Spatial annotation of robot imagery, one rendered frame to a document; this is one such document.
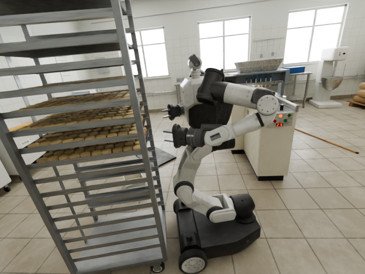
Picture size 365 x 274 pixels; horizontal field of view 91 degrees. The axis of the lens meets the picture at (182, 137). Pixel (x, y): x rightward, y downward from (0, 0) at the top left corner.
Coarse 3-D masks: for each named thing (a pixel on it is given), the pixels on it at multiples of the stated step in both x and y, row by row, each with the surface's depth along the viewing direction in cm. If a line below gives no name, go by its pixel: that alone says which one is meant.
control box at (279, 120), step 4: (284, 112) 176; (288, 112) 175; (292, 112) 174; (276, 116) 176; (284, 116) 176; (292, 116) 175; (276, 120) 178; (280, 120) 178; (288, 120) 177; (292, 120) 177; (268, 124) 180; (272, 124) 180; (276, 124) 179; (280, 124) 179; (284, 124) 179; (288, 124) 178
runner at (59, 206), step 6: (138, 192) 105; (144, 192) 105; (96, 198) 103; (102, 198) 103; (108, 198) 104; (114, 198) 104; (120, 198) 105; (60, 204) 102; (66, 204) 102; (72, 204) 102; (78, 204) 103; (84, 204) 103
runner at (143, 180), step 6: (126, 180) 101; (132, 180) 101; (138, 180) 102; (144, 180) 102; (84, 186) 99; (90, 186) 100; (96, 186) 100; (102, 186) 101; (108, 186) 101; (114, 186) 101; (48, 192) 98; (54, 192) 98; (60, 192) 99; (66, 192) 99; (72, 192) 100
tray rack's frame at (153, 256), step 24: (24, 96) 98; (48, 96) 119; (0, 120) 80; (24, 168) 89; (48, 216) 101; (96, 216) 160; (120, 216) 162; (96, 240) 142; (144, 240) 138; (72, 264) 117; (96, 264) 124; (120, 264) 123; (144, 264) 124
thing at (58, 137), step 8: (88, 128) 110; (96, 128) 115; (104, 128) 107; (112, 128) 106; (120, 128) 107; (128, 128) 102; (48, 136) 103; (56, 136) 103; (64, 136) 100; (72, 136) 98; (80, 136) 98; (88, 136) 96; (96, 136) 95; (104, 136) 95; (32, 144) 93; (40, 144) 92; (48, 144) 93
